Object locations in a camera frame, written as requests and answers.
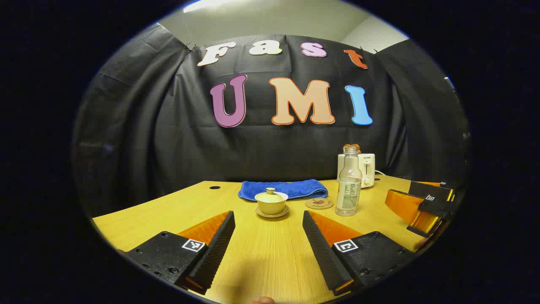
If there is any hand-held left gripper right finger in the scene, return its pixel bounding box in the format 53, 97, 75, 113
302, 210, 418, 296

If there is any cream saucer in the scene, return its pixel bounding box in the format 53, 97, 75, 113
254, 204, 290, 219

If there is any black backdrop cloth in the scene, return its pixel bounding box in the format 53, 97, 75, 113
73, 23, 471, 218

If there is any round cork coaster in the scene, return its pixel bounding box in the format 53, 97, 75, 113
305, 198, 334, 210

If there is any blue towel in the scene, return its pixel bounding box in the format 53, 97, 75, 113
238, 179, 329, 201

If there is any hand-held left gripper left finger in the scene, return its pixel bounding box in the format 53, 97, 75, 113
124, 210, 236, 295

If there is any white toaster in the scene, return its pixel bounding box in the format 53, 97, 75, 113
337, 153, 375, 188

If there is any clear water bottle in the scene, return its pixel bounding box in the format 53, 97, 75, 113
335, 145, 362, 217

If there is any cream teacup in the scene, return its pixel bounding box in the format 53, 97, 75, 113
255, 199, 288, 215

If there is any cream teacup lid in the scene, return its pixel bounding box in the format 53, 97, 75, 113
255, 187, 289, 204

